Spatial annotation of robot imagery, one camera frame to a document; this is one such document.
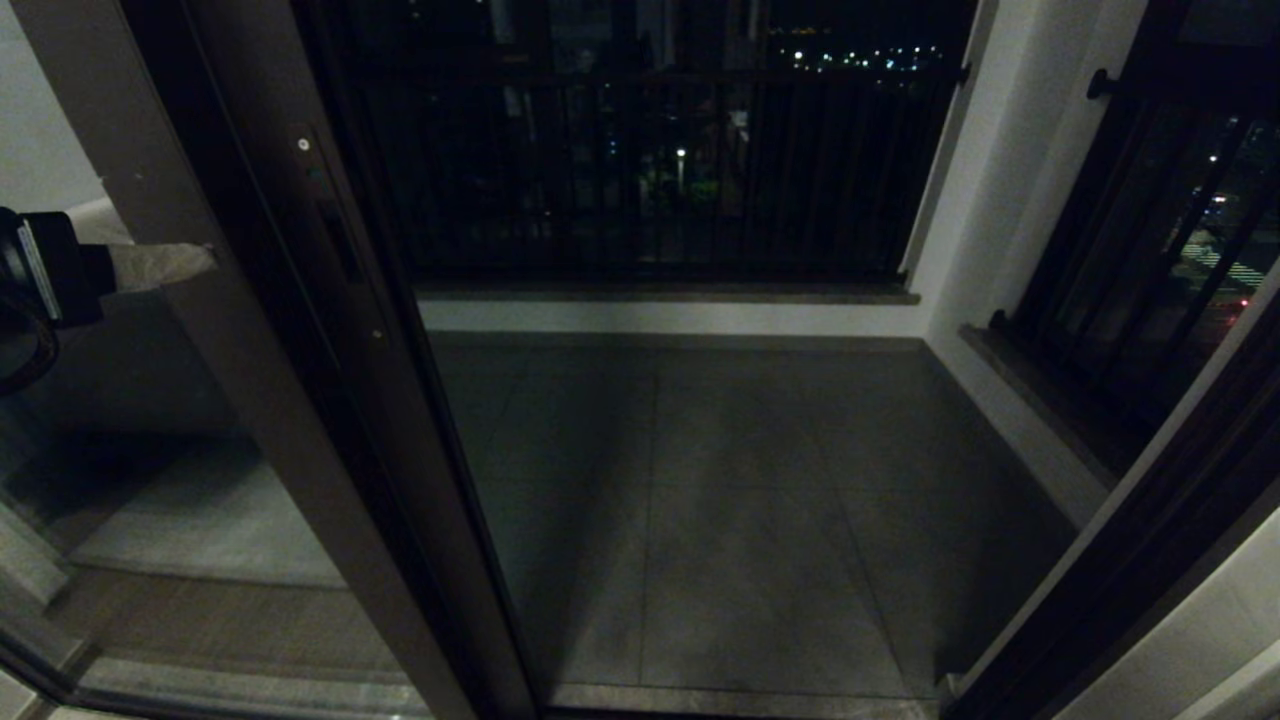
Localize brown framed fixed glass panel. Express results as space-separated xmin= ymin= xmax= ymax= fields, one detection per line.
xmin=0 ymin=0 xmax=481 ymax=720

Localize brown framed sliding glass door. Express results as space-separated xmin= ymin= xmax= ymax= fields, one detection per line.
xmin=185 ymin=0 xmax=546 ymax=720

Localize dark brown door jamb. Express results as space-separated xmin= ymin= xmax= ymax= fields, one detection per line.
xmin=940 ymin=270 xmax=1280 ymax=720

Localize black balcony railing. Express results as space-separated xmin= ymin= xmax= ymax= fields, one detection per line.
xmin=300 ymin=0 xmax=979 ymax=296

